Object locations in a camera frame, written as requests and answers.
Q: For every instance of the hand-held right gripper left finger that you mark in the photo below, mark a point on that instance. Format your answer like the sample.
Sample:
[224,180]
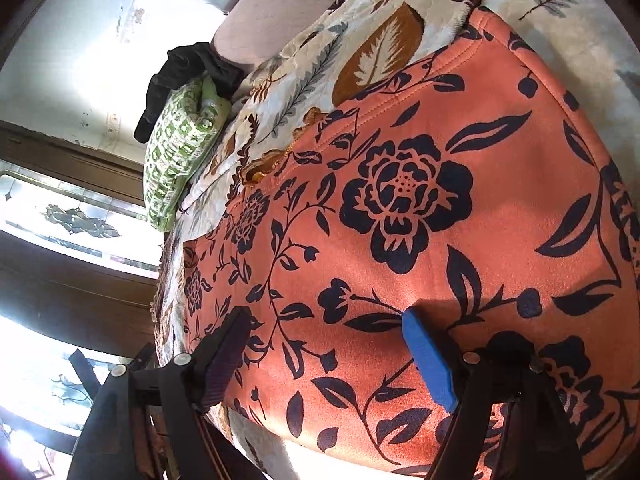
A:
[220,365]

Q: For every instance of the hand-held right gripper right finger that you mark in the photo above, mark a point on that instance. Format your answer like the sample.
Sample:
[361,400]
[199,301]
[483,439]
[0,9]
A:
[430,360]

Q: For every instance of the orange floral shirt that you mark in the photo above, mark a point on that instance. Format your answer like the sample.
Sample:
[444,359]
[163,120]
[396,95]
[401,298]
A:
[400,260]

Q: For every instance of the stained glass window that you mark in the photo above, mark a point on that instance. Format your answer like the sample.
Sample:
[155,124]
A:
[75,220]

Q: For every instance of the green checked pillow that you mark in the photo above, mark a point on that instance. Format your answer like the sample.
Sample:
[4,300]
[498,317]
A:
[175,160]

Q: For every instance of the black cloth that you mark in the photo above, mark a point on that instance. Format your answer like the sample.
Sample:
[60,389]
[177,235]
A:
[175,67]

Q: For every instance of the leaf print blanket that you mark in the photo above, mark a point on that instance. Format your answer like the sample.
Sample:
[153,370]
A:
[310,75]

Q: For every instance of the wooden window frame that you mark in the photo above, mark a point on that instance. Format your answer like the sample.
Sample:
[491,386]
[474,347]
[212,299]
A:
[75,300]

